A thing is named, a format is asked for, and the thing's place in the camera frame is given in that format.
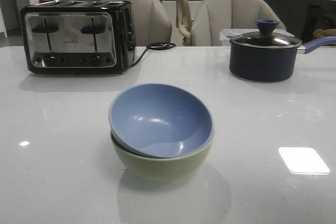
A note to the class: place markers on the blue bowl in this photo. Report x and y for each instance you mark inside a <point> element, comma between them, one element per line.
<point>160,121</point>

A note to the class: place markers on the green bowl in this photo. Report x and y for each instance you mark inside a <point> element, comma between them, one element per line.
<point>163,169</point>

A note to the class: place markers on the beige armchair behind toaster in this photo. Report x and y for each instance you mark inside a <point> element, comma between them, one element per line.
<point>151,22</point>

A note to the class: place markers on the beige plastic chair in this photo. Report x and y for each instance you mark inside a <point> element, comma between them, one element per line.
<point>184,21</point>

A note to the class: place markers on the clear plastic container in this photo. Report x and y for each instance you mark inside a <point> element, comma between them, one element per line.
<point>226,34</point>

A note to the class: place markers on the dark blue saucepan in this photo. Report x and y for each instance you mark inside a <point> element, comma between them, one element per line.
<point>269,59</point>

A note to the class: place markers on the beige armchair on right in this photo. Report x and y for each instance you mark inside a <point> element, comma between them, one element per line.
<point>213,16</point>

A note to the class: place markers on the glass pot lid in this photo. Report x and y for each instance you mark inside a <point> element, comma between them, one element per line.
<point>266,37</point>

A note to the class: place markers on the black and chrome toaster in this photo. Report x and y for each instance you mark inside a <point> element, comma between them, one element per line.
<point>78,37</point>

